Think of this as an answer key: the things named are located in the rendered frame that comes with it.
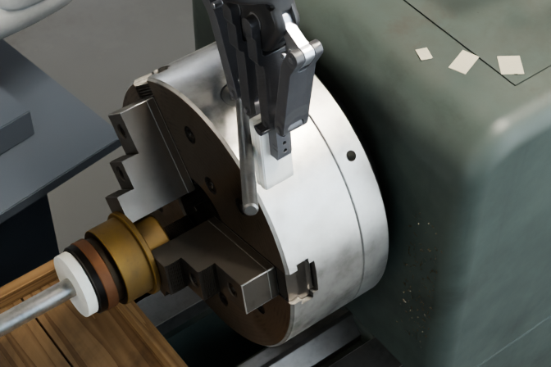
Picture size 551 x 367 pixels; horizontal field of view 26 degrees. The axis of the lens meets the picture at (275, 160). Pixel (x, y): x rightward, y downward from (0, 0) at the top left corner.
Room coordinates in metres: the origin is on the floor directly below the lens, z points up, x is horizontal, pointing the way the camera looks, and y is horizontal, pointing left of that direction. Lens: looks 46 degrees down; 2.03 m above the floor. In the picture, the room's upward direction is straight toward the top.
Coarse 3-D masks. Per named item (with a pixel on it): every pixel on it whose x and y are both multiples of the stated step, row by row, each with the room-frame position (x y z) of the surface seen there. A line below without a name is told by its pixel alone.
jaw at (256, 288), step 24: (192, 240) 0.76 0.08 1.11; (216, 240) 0.76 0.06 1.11; (240, 240) 0.76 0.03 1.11; (168, 264) 0.73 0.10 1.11; (192, 264) 0.73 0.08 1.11; (216, 264) 0.72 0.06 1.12; (240, 264) 0.72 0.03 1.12; (264, 264) 0.72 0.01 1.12; (168, 288) 0.72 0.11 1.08; (192, 288) 0.73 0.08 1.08; (216, 288) 0.72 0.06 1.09; (240, 288) 0.69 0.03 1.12; (264, 288) 0.70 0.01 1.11; (288, 288) 0.70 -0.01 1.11
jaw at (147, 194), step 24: (144, 96) 0.90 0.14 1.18; (120, 120) 0.86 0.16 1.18; (144, 120) 0.86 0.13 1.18; (144, 144) 0.84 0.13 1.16; (168, 144) 0.85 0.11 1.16; (120, 168) 0.83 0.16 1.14; (144, 168) 0.82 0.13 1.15; (168, 168) 0.83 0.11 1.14; (120, 192) 0.81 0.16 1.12; (144, 192) 0.80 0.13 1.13; (168, 192) 0.81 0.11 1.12
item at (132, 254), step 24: (120, 216) 0.78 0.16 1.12; (144, 216) 0.79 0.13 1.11; (96, 240) 0.76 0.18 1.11; (120, 240) 0.75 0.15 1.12; (144, 240) 0.75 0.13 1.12; (168, 240) 0.77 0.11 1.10; (96, 264) 0.73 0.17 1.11; (120, 264) 0.73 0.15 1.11; (144, 264) 0.74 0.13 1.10; (96, 288) 0.71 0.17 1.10; (120, 288) 0.72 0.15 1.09; (144, 288) 0.73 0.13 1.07; (96, 312) 0.71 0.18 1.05
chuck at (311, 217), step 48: (192, 96) 0.84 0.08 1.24; (192, 144) 0.82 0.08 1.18; (192, 192) 0.86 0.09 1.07; (240, 192) 0.76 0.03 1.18; (288, 192) 0.75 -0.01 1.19; (336, 192) 0.77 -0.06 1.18; (288, 240) 0.72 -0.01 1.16; (336, 240) 0.74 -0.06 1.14; (336, 288) 0.73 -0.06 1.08; (288, 336) 0.70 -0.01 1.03
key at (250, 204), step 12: (240, 108) 0.74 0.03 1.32; (240, 120) 0.72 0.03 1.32; (240, 132) 0.70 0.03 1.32; (240, 144) 0.68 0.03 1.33; (240, 156) 0.67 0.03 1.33; (252, 156) 0.67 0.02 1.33; (240, 168) 0.65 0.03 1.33; (252, 168) 0.65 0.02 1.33; (252, 180) 0.63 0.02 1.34; (252, 192) 0.62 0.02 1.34; (252, 204) 0.60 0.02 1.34
